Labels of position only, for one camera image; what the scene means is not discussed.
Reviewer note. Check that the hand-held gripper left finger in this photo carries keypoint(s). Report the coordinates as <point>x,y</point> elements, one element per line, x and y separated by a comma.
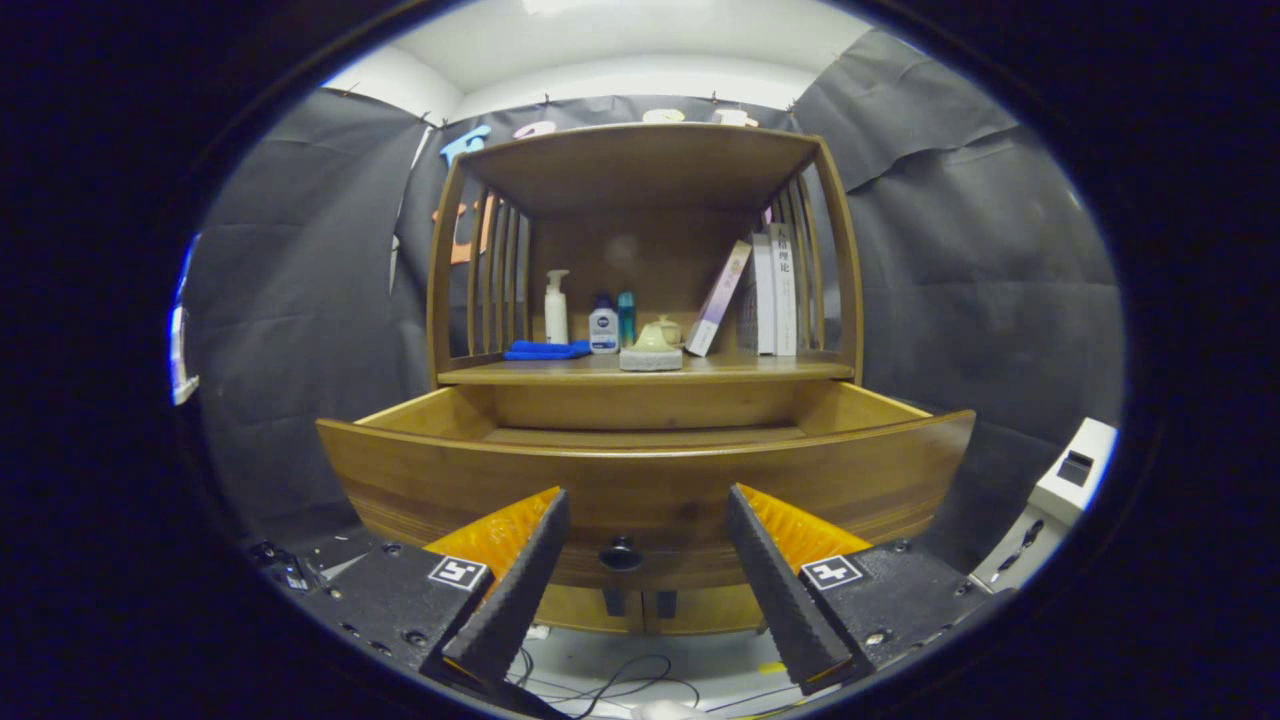
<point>515,600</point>

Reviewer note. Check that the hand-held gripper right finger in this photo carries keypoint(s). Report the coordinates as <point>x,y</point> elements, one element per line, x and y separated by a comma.
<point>780,600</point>

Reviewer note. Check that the wooden drawer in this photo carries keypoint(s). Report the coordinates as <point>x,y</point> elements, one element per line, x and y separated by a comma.
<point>650,490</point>

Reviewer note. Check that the wooden cabinet door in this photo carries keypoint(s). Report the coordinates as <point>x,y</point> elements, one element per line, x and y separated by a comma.
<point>575,608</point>
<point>710,608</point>

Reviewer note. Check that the wooden countertop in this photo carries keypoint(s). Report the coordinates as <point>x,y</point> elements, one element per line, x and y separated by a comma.
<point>740,368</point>

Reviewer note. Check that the wooden cabinet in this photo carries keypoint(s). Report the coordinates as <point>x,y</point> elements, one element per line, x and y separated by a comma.
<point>640,160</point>

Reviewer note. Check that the small black device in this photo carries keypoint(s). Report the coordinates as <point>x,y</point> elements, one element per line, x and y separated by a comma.
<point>285,570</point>

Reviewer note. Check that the blue folded cloth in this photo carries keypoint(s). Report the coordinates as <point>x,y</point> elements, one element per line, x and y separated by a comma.
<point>545,351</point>

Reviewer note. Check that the white pump bottle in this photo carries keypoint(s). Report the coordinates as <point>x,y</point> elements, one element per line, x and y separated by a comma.
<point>556,320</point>

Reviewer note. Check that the white bottle with blue cap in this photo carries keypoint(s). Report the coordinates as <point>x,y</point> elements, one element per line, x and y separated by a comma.
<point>603,330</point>

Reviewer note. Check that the beige lidded teacup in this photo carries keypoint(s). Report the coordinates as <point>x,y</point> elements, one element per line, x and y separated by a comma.
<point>672,330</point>

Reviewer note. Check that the white book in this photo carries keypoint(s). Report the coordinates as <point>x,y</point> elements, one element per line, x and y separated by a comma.
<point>784,300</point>

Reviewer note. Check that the dark patterned book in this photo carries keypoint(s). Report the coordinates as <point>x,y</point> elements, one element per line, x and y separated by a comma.
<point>762,300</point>

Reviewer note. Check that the purple book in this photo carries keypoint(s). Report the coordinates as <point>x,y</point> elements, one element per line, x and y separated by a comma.
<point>715,305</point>

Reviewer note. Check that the slim teal bottle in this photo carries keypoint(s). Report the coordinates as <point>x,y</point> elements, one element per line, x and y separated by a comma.
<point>626,318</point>

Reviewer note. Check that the white device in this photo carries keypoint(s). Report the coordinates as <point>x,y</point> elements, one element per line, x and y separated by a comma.
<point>1085,450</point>

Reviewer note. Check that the white panel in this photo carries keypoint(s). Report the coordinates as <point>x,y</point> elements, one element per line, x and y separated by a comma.
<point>180,350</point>

